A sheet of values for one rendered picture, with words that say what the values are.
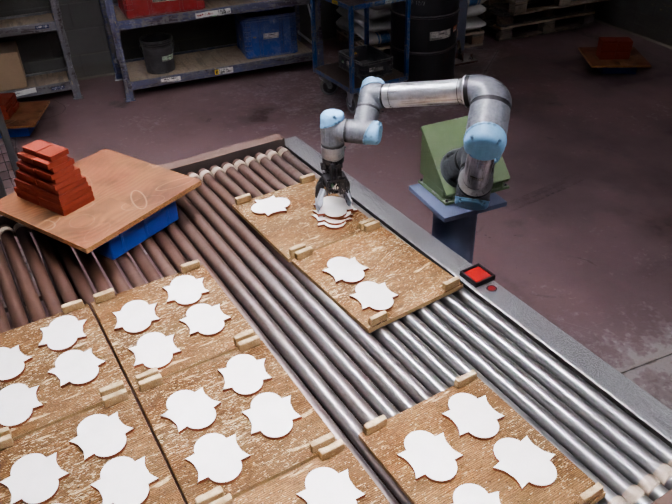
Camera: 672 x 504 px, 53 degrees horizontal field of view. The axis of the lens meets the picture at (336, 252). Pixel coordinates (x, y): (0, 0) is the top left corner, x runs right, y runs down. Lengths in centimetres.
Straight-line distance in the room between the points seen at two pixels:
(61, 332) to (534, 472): 127
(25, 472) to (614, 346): 256
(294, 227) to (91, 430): 97
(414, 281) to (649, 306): 188
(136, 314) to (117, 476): 55
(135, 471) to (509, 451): 82
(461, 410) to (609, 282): 224
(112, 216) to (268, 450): 103
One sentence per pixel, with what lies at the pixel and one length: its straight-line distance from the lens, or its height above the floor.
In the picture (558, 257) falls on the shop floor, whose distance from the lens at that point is 391.
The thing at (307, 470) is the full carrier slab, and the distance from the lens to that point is 155.
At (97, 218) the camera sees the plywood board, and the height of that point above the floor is 104.
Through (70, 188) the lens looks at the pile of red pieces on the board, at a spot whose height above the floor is 112.
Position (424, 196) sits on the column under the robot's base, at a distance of 260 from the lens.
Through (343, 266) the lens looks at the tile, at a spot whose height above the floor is 95.
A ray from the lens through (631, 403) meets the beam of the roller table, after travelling 182.
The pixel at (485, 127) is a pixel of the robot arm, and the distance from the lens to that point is 194.
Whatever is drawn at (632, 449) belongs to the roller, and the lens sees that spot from 172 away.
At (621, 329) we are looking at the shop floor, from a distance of 351.
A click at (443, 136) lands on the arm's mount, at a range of 260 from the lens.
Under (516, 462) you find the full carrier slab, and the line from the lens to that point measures 158.
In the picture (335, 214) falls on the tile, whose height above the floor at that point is 98.
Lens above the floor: 216
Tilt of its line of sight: 35 degrees down
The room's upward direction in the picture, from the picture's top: 2 degrees counter-clockwise
